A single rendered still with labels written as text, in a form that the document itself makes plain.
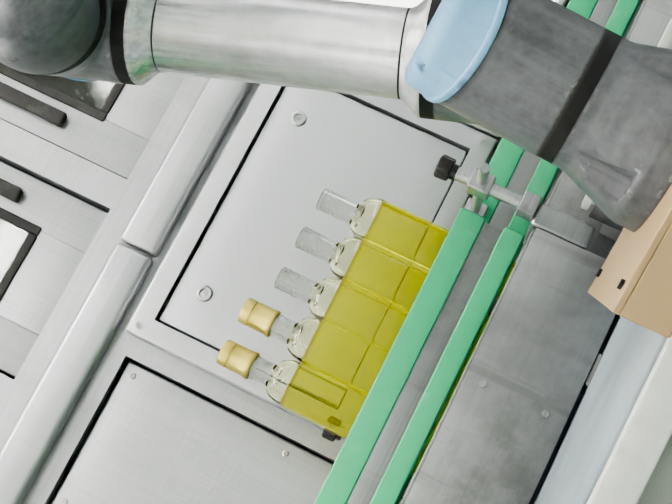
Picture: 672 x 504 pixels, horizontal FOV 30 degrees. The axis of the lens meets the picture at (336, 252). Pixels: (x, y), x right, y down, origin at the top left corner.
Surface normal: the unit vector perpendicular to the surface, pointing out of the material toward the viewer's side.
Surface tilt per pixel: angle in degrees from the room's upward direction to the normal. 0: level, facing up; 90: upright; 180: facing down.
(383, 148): 90
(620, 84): 77
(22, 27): 110
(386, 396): 90
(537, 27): 95
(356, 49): 93
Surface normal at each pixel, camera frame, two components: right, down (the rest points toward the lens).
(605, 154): -0.60, 0.32
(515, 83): -0.29, 0.35
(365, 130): -0.04, -0.25
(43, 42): 0.26, 0.82
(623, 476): -0.17, 0.00
